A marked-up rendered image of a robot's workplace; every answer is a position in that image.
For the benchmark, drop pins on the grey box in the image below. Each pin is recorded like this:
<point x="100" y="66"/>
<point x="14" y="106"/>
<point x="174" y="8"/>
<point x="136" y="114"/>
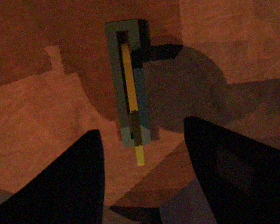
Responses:
<point x="189" y="206"/>

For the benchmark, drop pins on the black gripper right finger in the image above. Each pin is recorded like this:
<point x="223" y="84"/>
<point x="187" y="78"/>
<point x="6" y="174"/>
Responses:
<point x="239" y="176"/>

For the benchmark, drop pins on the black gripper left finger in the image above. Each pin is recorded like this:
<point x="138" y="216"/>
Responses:
<point x="69" y="191"/>

